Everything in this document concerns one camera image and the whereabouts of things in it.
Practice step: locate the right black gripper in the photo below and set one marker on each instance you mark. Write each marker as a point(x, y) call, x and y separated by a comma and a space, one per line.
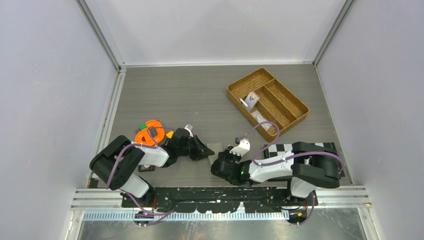
point(226, 154)

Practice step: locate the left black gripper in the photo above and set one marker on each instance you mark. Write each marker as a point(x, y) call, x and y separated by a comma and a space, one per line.
point(200, 151)

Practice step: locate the credit card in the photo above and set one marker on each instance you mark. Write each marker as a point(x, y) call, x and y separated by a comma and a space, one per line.
point(250, 100)

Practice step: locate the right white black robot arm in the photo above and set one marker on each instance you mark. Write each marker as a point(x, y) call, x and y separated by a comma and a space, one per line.
point(298, 188)

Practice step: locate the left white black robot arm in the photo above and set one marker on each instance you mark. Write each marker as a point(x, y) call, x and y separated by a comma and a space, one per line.
point(116, 163)

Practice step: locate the blue yellow toy car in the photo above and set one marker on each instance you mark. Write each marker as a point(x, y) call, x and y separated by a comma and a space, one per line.
point(169, 134)

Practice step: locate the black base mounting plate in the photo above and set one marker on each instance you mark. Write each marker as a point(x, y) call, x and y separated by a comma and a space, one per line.
point(217, 200)

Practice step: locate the black white chessboard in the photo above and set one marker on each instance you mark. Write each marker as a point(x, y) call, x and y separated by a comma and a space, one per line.
point(281, 149)

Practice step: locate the orange tape dispenser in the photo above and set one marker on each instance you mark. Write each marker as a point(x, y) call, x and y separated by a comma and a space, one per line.
point(152, 135)

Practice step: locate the small black square box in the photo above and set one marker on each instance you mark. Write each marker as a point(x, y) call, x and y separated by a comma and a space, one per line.
point(145, 168)

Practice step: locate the woven wicker divided tray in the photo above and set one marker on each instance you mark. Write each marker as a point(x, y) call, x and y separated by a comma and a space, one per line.
point(276, 103)

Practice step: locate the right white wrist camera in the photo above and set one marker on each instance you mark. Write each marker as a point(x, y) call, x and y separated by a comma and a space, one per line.
point(242, 148)

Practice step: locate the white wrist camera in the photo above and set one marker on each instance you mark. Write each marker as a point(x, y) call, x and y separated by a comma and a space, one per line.
point(189, 127)
point(242, 148)

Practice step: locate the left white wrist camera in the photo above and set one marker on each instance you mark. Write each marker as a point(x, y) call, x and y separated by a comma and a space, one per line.
point(189, 127)

